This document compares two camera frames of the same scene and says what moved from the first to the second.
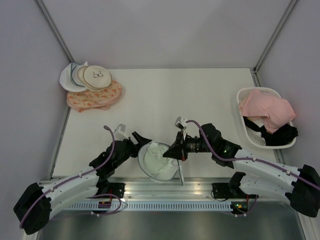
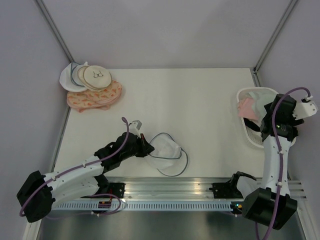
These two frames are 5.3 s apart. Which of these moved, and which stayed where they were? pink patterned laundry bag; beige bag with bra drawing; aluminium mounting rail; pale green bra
Moved: pale green bra
Stayed: aluminium mounting rail; pink patterned laundry bag; beige bag with bra drawing
